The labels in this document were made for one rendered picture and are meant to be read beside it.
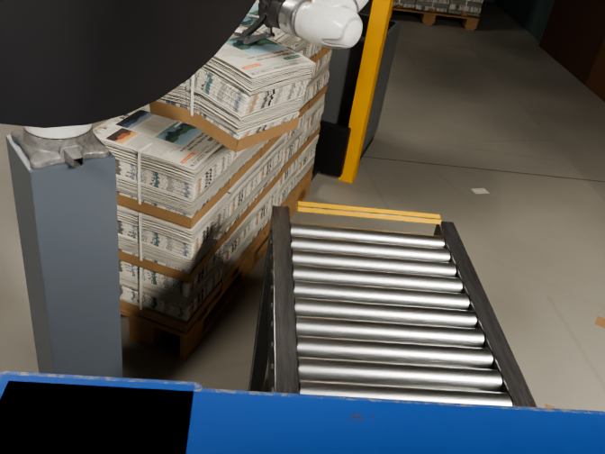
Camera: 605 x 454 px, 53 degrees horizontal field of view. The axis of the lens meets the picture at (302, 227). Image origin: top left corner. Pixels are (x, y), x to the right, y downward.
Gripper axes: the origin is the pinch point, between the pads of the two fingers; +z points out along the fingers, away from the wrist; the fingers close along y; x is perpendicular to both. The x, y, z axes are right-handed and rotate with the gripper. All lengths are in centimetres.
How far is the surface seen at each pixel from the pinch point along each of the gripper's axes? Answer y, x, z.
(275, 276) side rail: 54, -30, -46
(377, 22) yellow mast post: 30, 153, 40
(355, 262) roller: 56, -9, -56
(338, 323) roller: 56, -33, -67
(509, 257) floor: 132, 159, -55
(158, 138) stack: 46, -7, 23
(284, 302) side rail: 55, -36, -54
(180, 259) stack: 83, -12, 8
